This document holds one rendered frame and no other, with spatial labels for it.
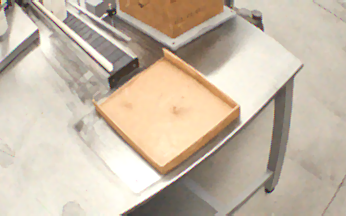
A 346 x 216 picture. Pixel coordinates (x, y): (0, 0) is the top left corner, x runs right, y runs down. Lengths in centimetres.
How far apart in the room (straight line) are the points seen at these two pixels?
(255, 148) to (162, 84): 96
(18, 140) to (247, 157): 124
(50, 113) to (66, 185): 29
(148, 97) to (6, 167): 59
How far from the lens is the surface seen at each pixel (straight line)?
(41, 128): 143
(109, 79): 141
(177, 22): 148
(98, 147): 131
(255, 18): 250
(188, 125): 131
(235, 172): 220
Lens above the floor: 185
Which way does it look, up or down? 49 degrees down
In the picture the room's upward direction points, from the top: 10 degrees counter-clockwise
